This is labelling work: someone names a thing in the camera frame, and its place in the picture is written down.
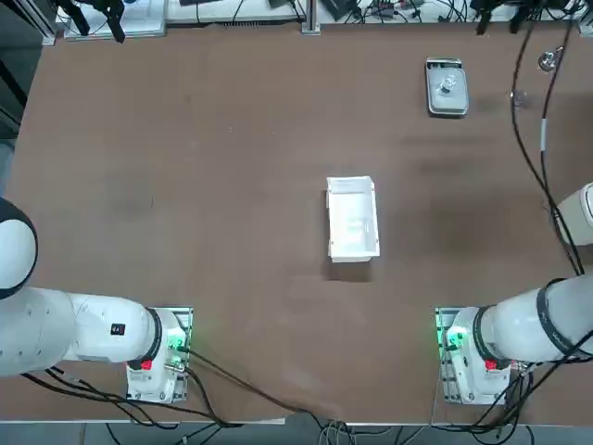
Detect small clear glass measuring cup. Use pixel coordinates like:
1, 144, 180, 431
436, 72, 461, 97

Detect black tripod legs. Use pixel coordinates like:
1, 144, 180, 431
470, 0, 532, 36
55, 0, 127, 45

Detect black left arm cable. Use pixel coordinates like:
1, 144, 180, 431
173, 345, 335, 433

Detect clear glass flask with stopper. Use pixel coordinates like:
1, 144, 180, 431
509, 50, 561, 112

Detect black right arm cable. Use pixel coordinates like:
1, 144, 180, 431
509, 13, 587, 277

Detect white open plastic bin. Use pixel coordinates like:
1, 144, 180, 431
324, 174, 383, 266

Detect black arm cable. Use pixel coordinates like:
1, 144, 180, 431
509, 13, 587, 277
173, 345, 335, 433

